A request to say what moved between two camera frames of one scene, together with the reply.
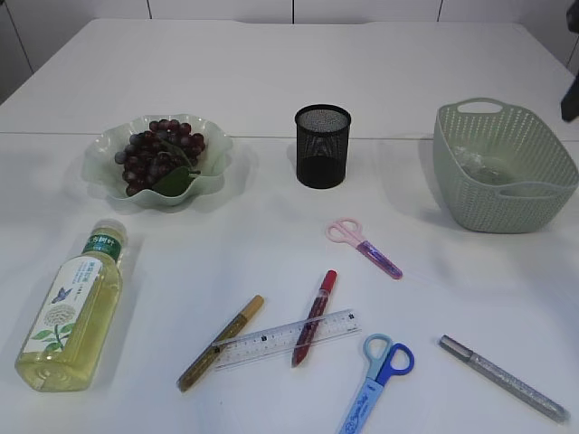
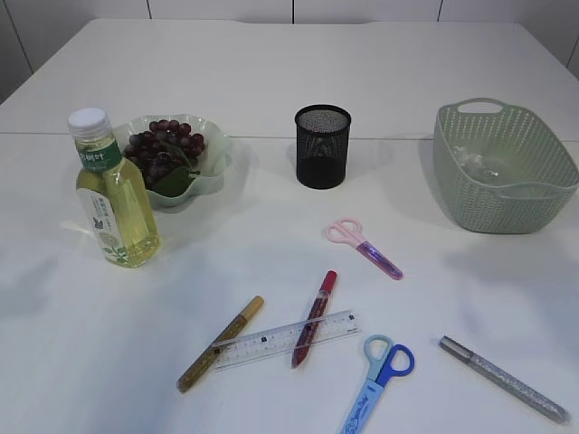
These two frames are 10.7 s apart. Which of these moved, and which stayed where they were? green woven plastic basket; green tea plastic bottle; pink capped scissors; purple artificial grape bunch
Moved: green tea plastic bottle
Stayed: purple artificial grape bunch; pink capped scissors; green woven plastic basket
